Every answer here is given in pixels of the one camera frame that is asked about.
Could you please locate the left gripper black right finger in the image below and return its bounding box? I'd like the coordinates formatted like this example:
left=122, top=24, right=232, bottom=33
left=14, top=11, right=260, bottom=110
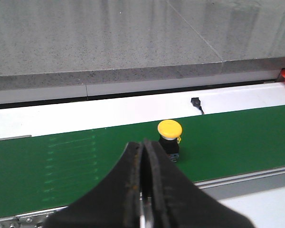
left=142, top=140, right=254, bottom=228

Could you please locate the aluminium conveyor frame rail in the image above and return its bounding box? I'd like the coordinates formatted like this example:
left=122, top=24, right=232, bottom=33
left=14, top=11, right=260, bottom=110
left=0, top=166, right=285, bottom=228

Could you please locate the green conveyor belt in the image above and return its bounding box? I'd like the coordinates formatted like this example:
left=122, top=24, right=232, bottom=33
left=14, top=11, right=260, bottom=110
left=0, top=105, right=285, bottom=218

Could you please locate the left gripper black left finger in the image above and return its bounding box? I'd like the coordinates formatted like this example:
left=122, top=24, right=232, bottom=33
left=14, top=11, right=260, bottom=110
left=43, top=142, right=143, bottom=228

